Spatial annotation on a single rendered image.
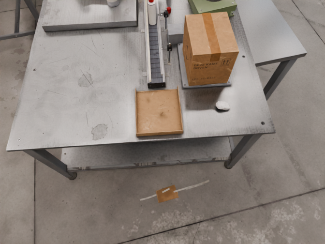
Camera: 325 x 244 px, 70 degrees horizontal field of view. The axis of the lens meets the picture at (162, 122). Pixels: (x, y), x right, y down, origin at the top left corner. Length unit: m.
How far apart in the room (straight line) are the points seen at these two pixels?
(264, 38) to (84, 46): 1.25
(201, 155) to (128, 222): 0.80
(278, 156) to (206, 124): 1.14
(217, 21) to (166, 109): 0.57
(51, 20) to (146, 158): 1.23
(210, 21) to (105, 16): 0.80
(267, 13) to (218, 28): 0.73
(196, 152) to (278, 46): 0.97
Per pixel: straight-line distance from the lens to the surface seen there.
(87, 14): 1.93
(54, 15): 2.01
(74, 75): 1.63
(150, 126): 1.33
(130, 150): 1.94
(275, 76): 2.06
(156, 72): 1.47
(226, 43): 1.32
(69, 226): 2.17
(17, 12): 3.44
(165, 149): 1.92
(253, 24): 1.93
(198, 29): 1.37
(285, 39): 1.91
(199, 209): 2.06
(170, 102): 1.40
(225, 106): 1.40
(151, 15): 1.70
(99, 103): 1.46
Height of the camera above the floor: 2.03
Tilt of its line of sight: 63 degrees down
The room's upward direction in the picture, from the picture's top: 2 degrees counter-clockwise
